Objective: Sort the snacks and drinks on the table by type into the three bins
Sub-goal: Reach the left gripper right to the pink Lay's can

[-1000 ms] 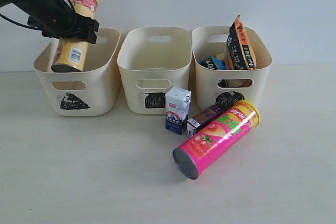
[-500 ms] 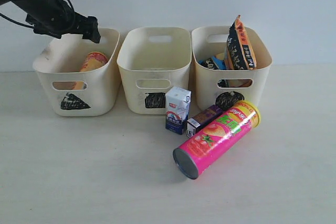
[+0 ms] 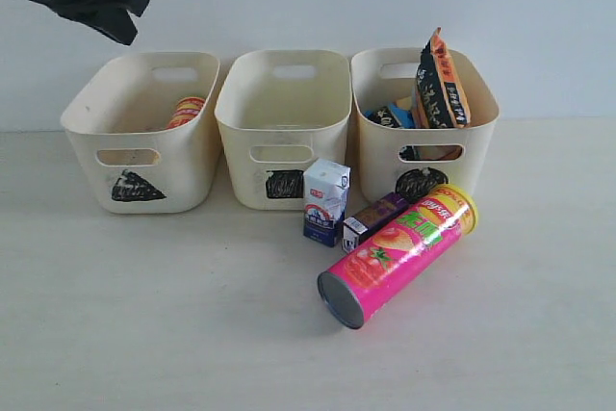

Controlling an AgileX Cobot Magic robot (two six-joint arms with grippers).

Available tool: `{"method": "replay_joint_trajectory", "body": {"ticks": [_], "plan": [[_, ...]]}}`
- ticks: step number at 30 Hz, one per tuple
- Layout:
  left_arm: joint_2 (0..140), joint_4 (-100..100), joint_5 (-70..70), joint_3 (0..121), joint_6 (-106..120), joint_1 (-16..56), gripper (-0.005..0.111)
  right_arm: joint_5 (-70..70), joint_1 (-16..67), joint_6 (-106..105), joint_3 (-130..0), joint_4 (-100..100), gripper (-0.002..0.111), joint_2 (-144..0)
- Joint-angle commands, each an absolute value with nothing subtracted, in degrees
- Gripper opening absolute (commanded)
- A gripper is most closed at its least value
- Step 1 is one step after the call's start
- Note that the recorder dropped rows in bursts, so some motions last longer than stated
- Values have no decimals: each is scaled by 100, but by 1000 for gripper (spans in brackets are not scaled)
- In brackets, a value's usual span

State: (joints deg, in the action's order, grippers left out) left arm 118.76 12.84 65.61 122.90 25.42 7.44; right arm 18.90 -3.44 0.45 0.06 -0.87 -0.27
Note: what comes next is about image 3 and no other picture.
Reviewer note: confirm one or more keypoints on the cream bin triangle mark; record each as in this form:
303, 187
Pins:
117, 127

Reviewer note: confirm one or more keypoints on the blue cookie bag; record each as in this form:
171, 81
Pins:
395, 114

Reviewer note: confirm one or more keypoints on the purple drink carton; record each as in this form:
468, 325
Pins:
365, 223

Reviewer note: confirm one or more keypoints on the cream bin circle mark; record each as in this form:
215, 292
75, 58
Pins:
412, 161

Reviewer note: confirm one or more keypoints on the cream bin square mark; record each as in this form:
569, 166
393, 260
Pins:
278, 112

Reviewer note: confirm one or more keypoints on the yellow chips can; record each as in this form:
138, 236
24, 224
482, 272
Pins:
185, 111

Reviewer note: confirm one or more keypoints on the pink chips can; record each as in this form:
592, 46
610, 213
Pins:
369, 276

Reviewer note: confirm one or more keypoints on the white blue milk carton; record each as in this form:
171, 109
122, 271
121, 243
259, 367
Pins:
326, 186

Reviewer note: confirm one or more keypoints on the orange snack bag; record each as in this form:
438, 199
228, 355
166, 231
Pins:
440, 100

